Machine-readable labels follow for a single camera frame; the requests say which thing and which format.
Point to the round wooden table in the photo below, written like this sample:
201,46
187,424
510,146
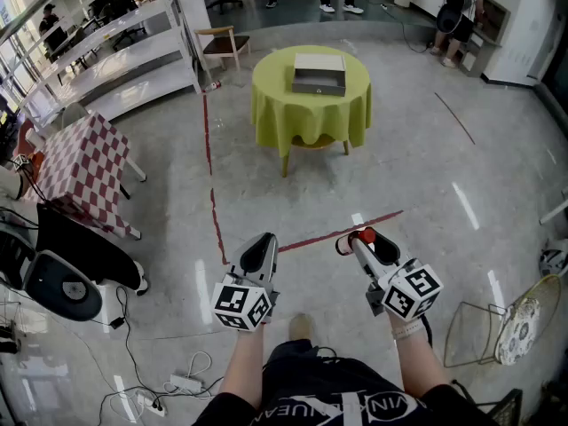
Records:
286,162

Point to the patterned round cushion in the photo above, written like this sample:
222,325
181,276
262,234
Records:
519,331

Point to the person's beige shoe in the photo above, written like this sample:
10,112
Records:
302,326

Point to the white power strip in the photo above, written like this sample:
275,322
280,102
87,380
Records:
186,382
153,405

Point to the red checkered cloth table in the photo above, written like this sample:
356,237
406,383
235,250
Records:
84,167

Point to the grey box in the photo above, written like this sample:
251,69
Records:
318,76

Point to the wooden chair with dark seat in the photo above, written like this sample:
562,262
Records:
224,44

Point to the black power adapter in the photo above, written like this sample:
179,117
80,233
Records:
116,322

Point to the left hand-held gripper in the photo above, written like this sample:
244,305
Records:
242,304

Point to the person's right forearm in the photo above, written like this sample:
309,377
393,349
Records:
419,366

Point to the person's left forearm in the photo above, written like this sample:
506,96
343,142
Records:
244,366

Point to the red-capped sauce bottle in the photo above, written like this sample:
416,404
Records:
367,234

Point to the person's black shirt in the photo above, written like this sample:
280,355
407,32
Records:
337,393

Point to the white metal shelving rack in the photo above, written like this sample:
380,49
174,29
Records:
124,60

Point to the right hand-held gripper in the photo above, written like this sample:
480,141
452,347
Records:
412,291

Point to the gray-backed office chair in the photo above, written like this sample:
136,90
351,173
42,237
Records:
62,282

